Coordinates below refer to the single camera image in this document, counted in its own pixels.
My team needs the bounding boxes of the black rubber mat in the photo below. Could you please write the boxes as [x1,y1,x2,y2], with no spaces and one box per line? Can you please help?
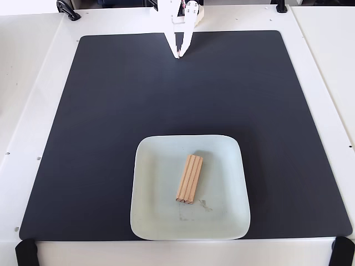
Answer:
[18,29,353,241]

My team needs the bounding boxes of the white square plate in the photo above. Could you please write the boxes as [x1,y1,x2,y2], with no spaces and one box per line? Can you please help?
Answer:
[129,134,252,241]

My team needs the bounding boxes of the grooved wooden block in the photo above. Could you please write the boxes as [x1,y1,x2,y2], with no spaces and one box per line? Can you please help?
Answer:
[175,154,205,205]

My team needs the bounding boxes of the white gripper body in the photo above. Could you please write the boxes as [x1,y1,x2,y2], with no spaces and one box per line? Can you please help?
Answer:
[157,0,186,33]

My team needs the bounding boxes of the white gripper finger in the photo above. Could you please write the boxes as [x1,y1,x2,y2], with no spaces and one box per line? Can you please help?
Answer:
[165,30,181,59]
[178,1,200,58]

